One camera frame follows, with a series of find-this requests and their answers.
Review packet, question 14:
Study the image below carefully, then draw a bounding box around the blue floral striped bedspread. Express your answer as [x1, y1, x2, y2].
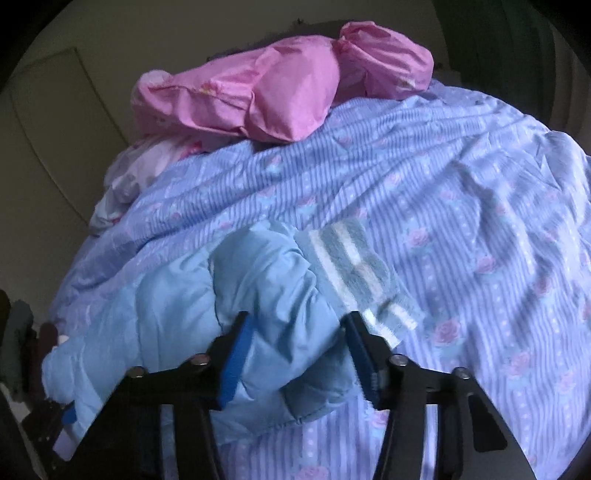
[42, 83, 590, 479]

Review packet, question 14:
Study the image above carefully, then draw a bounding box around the dark green curtain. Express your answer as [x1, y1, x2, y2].
[434, 0, 556, 123]

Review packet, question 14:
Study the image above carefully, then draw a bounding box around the pink crumpled blanket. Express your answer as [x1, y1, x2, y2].
[130, 21, 434, 143]

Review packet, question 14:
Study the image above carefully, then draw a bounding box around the white pink floral pillow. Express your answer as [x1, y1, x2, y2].
[89, 135, 204, 236]

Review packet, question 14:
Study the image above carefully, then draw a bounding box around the teal folded garment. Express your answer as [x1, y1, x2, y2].
[1, 291, 34, 403]

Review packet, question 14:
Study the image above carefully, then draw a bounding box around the maroon folded garment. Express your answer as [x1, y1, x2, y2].
[38, 323, 59, 360]

